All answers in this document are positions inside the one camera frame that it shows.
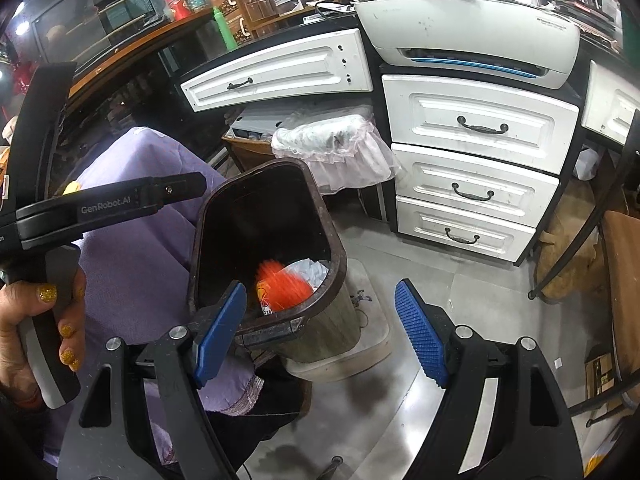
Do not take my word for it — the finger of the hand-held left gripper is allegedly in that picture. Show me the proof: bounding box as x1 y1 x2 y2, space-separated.
140 171 207 208

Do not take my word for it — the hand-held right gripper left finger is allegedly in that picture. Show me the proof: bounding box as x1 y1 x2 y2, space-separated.
64 281 248 480

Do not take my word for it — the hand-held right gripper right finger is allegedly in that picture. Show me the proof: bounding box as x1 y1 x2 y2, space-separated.
394 279 583 480

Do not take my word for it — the orange snack packet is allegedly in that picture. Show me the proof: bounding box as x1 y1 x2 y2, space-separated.
255 259 315 317

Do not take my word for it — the brown trash bin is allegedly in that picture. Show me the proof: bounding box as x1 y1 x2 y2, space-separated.
187 157 363 366

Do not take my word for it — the white tissue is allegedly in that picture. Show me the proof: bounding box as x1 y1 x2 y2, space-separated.
285 258 331 291

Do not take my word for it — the person's left forearm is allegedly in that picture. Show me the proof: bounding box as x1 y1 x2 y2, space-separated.
0 392 51 480

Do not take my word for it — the person's left hand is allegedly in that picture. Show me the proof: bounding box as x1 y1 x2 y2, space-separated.
0 269 87 408

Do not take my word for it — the brown wooden crate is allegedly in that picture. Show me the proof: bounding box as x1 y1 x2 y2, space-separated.
222 130 281 173

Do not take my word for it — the purple tablecloth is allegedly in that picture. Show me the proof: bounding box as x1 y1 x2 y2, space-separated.
42 127 266 471

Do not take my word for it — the wooden counter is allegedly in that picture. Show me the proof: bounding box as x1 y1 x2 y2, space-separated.
67 7 216 101

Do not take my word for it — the bin with clear liner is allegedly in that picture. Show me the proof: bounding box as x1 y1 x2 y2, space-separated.
271 114 401 196

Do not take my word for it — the glass display case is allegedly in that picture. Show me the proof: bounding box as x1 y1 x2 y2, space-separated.
30 0 171 63

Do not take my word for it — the green bottle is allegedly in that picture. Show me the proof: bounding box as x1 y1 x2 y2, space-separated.
212 6 238 52

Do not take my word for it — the small cardboard box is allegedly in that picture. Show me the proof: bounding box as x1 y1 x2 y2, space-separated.
582 352 616 401

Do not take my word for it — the metal chair brown seat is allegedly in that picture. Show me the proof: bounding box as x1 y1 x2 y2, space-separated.
530 105 640 461

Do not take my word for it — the white printer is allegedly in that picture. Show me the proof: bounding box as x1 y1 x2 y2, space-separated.
355 0 582 92

